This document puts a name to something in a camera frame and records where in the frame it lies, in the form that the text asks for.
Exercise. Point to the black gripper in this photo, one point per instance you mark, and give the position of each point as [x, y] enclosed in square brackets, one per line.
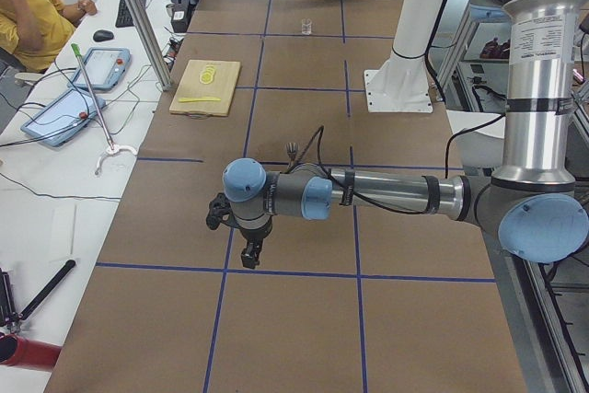
[254, 235]

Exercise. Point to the clear glass measuring cup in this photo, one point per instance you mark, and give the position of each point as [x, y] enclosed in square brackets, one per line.
[306, 26]

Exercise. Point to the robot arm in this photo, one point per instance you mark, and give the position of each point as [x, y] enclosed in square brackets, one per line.
[527, 203]

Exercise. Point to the yellow plastic knife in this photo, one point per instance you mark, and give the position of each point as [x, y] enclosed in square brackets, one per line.
[199, 99]

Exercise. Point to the wooden cutting board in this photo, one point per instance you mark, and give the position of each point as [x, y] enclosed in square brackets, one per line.
[223, 86]

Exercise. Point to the lemon slice one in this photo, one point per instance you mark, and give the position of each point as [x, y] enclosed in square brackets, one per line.
[206, 80]

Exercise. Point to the white foam strip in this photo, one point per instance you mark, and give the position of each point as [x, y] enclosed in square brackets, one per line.
[62, 232]

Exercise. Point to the near blue teach pendant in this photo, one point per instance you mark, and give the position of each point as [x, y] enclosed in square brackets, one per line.
[62, 119]

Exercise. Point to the blue teach pendant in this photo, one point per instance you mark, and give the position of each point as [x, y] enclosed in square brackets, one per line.
[106, 66]
[62, 119]

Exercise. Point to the far blue teach pendant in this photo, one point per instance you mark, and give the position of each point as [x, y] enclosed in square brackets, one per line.
[106, 66]

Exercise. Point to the red cylinder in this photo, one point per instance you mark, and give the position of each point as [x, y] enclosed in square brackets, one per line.
[17, 351]

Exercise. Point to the black box with label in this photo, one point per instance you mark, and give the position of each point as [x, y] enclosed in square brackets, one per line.
[181, 16]

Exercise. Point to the black computer mouse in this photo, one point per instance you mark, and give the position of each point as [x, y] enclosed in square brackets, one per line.
[103, 35]

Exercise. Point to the person in yellow shirt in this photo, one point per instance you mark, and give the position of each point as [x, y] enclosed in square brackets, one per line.
[35, 31]

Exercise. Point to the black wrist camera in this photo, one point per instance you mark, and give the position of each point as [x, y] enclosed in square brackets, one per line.
[219, 212]

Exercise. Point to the green handled reacher grabber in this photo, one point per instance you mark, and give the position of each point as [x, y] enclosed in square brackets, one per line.
[112, 149]

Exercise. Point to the aluminium frame post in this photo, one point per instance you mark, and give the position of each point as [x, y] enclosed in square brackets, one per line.
[149, 41]

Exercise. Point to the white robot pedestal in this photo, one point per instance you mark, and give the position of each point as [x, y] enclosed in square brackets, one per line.
[401, 84]

